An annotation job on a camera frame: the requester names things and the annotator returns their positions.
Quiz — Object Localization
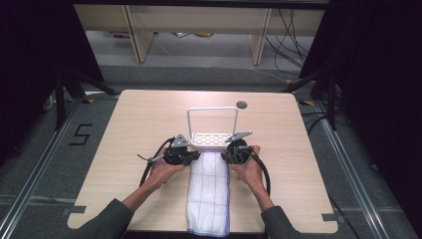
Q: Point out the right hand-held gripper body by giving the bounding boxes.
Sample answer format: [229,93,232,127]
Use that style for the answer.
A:
[225,130,254,165]

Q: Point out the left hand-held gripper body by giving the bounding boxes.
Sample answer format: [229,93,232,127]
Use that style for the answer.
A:
[163,132,194,166]

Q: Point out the white rack with handle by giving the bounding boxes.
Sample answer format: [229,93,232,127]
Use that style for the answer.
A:
[186,106,240,151]

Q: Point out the white cloth with purple trim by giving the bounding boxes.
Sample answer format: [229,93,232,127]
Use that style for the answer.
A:
[185,150,231,238]

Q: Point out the person's right hand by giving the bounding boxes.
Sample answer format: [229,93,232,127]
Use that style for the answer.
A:
[230,144,267,195]

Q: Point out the person's left hand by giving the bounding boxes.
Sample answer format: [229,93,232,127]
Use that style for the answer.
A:
[146,147,186,192]

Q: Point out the black metal stand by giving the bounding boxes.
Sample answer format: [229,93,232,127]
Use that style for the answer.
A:
[281,68,338,131]
[54,65,121,131]

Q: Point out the light wooden desk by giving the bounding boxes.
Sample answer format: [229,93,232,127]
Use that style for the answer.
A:
[74,3,326,66]

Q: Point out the black curtain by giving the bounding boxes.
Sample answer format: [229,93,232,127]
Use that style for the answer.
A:
[0,0,106,167]
[299,0,422,235]

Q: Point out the grey cable plug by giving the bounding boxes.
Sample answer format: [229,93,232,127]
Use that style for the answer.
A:
[136,152,166,164]

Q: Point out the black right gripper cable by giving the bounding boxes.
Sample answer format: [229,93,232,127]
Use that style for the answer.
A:
[246,145,272,197]

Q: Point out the black floor cables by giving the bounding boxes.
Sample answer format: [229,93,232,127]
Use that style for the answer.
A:
[300,110,333,134]

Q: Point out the aluminium floor rail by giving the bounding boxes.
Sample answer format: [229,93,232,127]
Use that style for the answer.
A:
[0,99,84,239]
[314,99,401,239]

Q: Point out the bundle of black cables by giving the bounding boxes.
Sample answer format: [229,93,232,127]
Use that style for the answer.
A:
[264,8,316,74]

